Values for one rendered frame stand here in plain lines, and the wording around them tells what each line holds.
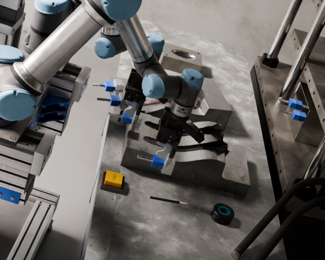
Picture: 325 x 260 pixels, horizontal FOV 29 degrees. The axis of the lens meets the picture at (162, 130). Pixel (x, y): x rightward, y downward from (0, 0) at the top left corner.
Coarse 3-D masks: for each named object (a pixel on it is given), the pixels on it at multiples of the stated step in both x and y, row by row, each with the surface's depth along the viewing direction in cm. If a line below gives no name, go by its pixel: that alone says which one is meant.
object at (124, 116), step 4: (108, 112) 244; (124, 112) 245; (140, 112) 246; (116, 116) 244; (120, 116) 244; (124, 116) 243; (128, 116) 244; (140, 116) 244; (124, 120) 243; (128, 120) 243; (132, 120) 243; (140, 120) 243
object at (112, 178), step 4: (108, 172) 223; (112, 172) 223; (116, 172) 224; (108, 176) 221; (112, 176) 221; (116, 176) 222; (120, 176) 223; (108, 180) 219; (112, 180) 220; (116, 180) 220; (120, 180) 221; (108, 184) 220; (112, 184) 220; (116, 184) 220; (120, 184) 220
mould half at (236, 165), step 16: (128, 128) 240; (144, 128) 243; (128, 144) 231; (144, 144) 234; (192, 144) 241; (128, 160) 233; (144, 160) 233; (176, 160) 233; (192, 160) 232; (208, 160) 232; (224, 160) 233; (240, 160) 250; (176, 176) 237; (208, 176) 236; (224, 176) 238; (240, 176) 241; (240, 192) 240
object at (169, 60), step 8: (168, 48) 312; (176, 48) 315; (184, 48) 317; (160, 56) 315; (168, 56) 305; (176, 56) 308; (184, 56) 315; (192, 56) 315; (200, 56) 316; (168, 64) 307; (176, 64) 307; (184, 64) 307; (192, 64) 307; (200, 64) 308
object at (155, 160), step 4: (140, 156) 219; (156, 156) 220; (148, 160) 220; (152, 160) 220; (156, 160) 218; (160, 160) 219; (164, 160) 220; (172, 160) 219; (152, 164) 219; (156, 164) 219; (160, 164) 218; (164, 164) 218; (172, 164) 218; (160, 168) 219; (164, 168) 219; (168, 168) 219; (172, 168) 219; (164, 172) 220; (168, 172) 220
